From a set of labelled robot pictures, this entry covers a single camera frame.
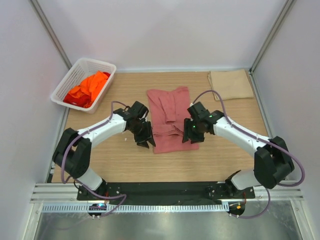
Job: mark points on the orange t shirt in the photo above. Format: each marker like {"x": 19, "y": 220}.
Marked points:
{"x": 84, "y": 94}

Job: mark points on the left aluminium frame post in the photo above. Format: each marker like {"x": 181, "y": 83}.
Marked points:
{"x": 50, "y": 32}

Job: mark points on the folded beige t shirt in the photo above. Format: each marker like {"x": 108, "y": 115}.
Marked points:
{"x": 231, "y": 84}

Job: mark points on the pink t shirt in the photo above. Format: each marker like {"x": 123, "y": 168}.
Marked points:
{"x": 168, "y": 111}

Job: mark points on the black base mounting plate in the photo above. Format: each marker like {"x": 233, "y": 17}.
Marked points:
{"x": 174, "y": 193}

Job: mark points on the white plastic laundry basket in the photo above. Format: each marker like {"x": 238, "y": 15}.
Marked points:
{"x": 83, "y": 68}

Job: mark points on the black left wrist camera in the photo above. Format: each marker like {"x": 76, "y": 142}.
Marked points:
{"x": 138, "y": 110}

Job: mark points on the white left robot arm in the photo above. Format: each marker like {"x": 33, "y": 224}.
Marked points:
{"x": 73, "y": 151}

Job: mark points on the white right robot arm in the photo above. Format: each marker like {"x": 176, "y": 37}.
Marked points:
{"x": 271, "y": 162}

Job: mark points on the aluminium frame post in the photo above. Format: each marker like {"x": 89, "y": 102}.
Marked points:
{"x": 50, "y": 32}
{"x": 280, "y": 19}

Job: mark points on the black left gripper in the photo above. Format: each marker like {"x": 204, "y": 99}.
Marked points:
{"x": 148, "y": 134}

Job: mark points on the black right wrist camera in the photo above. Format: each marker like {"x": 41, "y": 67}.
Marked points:
{"x": 198, "y": 113}

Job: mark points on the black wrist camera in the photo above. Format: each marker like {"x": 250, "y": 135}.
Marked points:
{"x": 198, "y": 113}
{"x": 138, "y": 110}

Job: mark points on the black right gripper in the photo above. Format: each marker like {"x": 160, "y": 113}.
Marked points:
{"x": 195, "y": 138}

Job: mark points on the white slotted cable duct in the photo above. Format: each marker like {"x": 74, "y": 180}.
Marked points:
{"x": 100, "y": 208}

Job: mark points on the right aluminium frame post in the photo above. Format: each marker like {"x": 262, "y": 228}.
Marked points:
{"x": 280, "y": 19}

